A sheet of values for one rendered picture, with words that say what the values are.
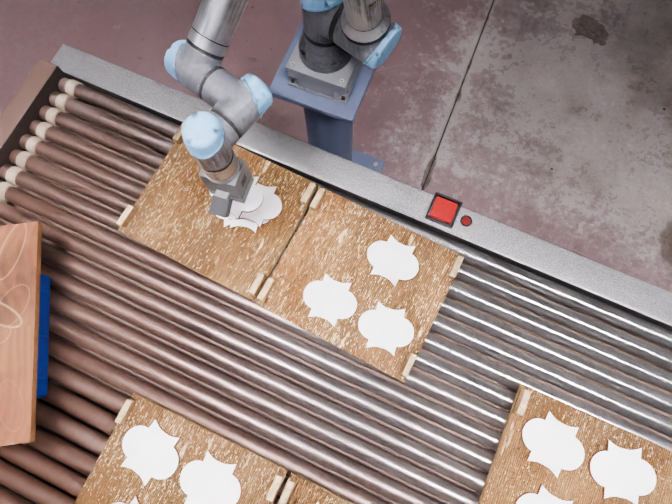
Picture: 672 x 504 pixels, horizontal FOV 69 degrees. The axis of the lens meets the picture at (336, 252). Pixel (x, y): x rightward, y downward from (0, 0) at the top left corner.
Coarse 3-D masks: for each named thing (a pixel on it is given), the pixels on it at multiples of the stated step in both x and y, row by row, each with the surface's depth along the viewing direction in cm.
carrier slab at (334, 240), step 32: (320, 224) 127; (352, 224) 127; (384, 224) 127; (288, 256) 125; (320, 256) 125; (352, 256) 125; (416, 256) 125; (448, 256) 124; (288, 288) 123; (352, 288) 123; (384, 288) 123; (416, 288) 122; (448, 288) 122; (288, 320) 121; (320, 320) 121; (352, 320) 121; (416, 320) 120; (352, 352) 119; (384, 352) 118; (416, 352) 118
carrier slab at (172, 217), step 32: (192, 160) 132; (256, 160) 132; (160, 192) 130; (192, 192) 130; (288, 192) 130; (128, 224) 128; (160, 224) 128; (192, 224) 128; (288, 224) 127; (192, 256) 126; (224, 256) 125; (256, 256) 125
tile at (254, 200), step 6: (258, 180) 119; (252, 186) 118; (252, 192) 118; (258, 192) 118; (252, 198) 117; (258, 198) 117; (234, 204) 117; (240, 204) 117; (246, 204) 117; (252, 204) 117; (258, 204) 117; (234, 210) 116; (240, 210) 116; (246, 210) 116; (252, 210) 116
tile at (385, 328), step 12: (372, 312) 120; (384, 312) 120; (396, 312) 120; (360, 324) 120; (372, 324) 119; (384, 324) 119; (396, 324) 119; (408, 324) 119; (372, 336) 119; (384, 336) 119; (396, 336) 119; (408, 336) 119; (384, 348) 118
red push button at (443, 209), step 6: (438, 198) 129; (438, 204) 129; (444, 204) 129; (450, 204) 129; (456, 204) 129; (432, 210) 128; (438, 210) 128; (444, 210) 128; (450, 210) 128; (432, 216) 128; (438, 216) 128; (444, 216) 128; (450, 216) 128; (450, 222) 127
